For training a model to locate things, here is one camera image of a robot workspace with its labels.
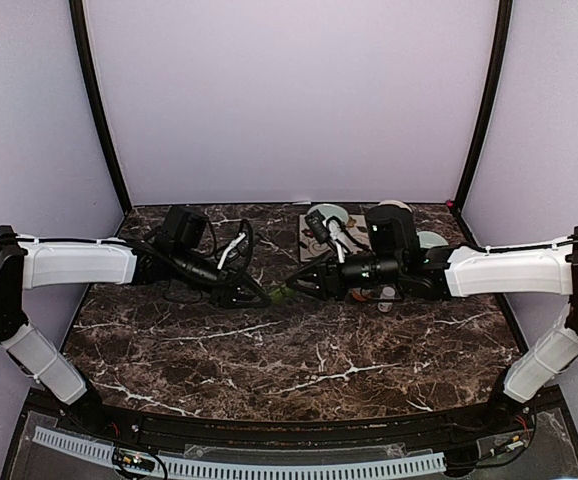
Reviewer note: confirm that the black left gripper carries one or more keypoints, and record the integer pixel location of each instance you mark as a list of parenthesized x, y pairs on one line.
[(226, 296)]

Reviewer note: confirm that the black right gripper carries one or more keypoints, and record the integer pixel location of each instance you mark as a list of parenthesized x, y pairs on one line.
[(330, 283)]

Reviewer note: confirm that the green pill organizer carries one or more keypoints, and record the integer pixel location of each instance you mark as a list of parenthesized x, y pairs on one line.
[(281, 293)]

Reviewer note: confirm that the orange grey-capped pill bottle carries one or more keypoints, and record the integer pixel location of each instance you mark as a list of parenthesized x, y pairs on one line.
[(358, 296)]

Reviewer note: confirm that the small white pill bottle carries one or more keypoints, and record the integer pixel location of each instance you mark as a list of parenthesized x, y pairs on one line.
[(387, 299)]

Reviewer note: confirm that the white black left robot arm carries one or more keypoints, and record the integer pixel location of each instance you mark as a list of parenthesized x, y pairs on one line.
[(168, 252)]

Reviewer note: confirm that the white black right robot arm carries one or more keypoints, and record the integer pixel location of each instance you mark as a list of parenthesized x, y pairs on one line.
[(395, 256)]

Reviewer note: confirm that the plain teal ceramic bowl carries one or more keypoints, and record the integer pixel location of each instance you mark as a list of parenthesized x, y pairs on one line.
[(329, 210)]

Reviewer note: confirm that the cream floral ceramic mug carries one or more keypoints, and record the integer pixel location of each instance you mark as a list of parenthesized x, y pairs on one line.
[(396, 203)]

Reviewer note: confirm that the teal ribbed small bowl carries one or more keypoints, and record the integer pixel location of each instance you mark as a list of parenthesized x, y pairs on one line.
[(429, 239)]

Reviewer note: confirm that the left circuit board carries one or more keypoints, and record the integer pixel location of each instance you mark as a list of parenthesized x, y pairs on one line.
[(132, 460)]

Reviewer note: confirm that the circuit board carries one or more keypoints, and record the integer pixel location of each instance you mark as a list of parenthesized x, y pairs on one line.
[(516, 442), (132, 460)]

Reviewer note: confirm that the right circuit board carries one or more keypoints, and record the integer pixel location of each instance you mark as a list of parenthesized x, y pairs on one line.
[(516, 442)]

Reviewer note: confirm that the white slotted cable duct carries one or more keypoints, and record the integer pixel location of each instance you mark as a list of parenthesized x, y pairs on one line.
[(204, 462)]

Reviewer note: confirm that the black right corner post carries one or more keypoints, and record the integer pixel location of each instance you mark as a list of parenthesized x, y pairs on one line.
[(485, 111)]

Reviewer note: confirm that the black corner post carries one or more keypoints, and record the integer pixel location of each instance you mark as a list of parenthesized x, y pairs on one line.
[(485, 111), (88, 71)]

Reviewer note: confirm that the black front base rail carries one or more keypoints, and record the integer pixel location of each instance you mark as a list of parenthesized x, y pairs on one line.
[(464, 435)]

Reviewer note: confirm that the black left corner post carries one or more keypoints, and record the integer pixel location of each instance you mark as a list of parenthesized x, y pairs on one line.
[(88, 71)]

